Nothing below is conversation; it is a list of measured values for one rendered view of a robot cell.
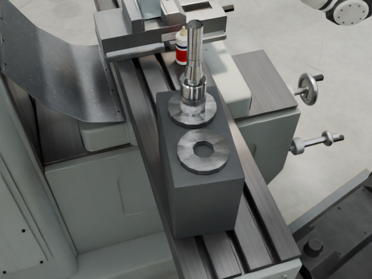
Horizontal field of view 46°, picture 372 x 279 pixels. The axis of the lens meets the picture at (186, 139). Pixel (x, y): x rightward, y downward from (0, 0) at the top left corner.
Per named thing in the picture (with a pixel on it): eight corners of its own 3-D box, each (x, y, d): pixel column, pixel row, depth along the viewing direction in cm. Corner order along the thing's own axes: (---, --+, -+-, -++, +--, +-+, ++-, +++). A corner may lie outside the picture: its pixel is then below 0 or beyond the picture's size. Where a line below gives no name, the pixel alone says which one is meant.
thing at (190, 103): (176, 113, 79) (176, 89, 75) (182, 94, 82) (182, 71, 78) (202, 118, 79) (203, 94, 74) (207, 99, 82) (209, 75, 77)
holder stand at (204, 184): (211, 143, 101) (217, 79, 85) (234, 230, 87) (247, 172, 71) (159, 150, 99) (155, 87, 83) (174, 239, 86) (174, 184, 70)
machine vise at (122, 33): (210, 8, 133) (212, -25, 124) (227, 39, 124) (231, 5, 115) (94, 29, 126) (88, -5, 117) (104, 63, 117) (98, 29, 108)
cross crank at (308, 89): (307, 87, 163) (315, 63, 154) (323, 109, 156) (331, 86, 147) (268, 96, 160) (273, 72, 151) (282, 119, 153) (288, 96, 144)
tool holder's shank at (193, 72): (181, 83, 74) (182, 29, 66) (186, 70, 76) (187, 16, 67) (200, 86, 74) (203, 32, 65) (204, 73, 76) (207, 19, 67)
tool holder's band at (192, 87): (176, 89, 75) (176, 85, 74) (182, 71, 78) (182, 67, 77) (203, 94, 74) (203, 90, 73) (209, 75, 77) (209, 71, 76)
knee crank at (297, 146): (337, 133, 161) (342, 122, 157) (346, 145, 158) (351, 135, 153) (283, 146, 157) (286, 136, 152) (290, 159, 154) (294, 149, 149)
